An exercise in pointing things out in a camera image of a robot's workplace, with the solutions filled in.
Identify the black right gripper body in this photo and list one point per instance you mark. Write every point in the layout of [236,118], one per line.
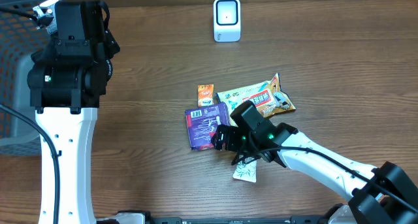
[234,140]

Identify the white floral tube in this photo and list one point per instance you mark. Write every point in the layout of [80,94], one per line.
[246,171]

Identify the red purple snack packet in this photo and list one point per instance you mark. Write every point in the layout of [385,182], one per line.
[202,124]

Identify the small orange box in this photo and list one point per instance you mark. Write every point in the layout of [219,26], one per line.
[205,95]

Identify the gold wet wipes pack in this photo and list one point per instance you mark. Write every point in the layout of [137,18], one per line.
[267,96]

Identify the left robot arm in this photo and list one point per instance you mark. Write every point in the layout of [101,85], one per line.
[66,83]

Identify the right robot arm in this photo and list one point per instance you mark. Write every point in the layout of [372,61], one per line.
[383,194]

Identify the white barcode scanner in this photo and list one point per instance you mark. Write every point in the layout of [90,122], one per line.
[227,20]

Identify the grey plastic mesh basket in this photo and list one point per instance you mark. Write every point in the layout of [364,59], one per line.
[19,39]

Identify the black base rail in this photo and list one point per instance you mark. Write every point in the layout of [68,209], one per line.
[146,218]

